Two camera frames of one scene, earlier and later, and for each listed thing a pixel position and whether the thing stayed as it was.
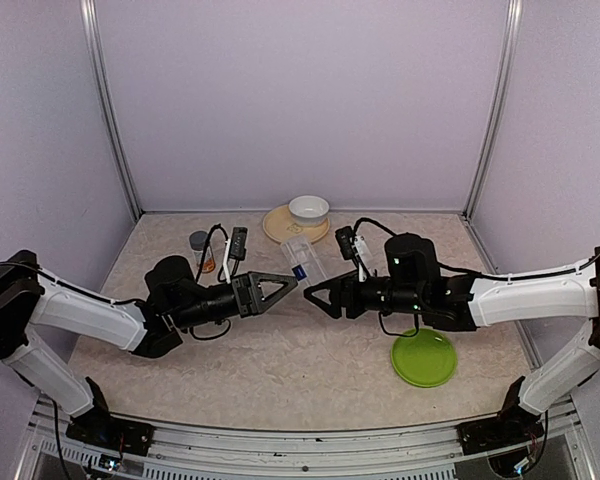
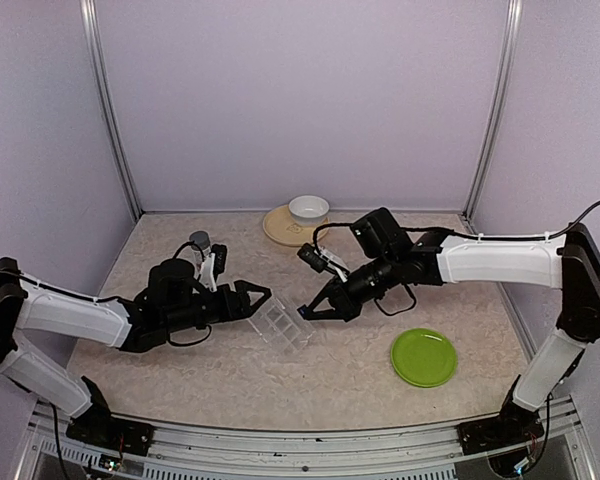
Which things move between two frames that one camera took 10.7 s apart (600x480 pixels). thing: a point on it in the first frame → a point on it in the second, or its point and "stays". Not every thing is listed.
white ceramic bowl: x=309 y=210 stays
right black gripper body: x=356 y=306 stays
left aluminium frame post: x=90 y=12 stays
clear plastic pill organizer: x=301 y=252 → x=282 y=325
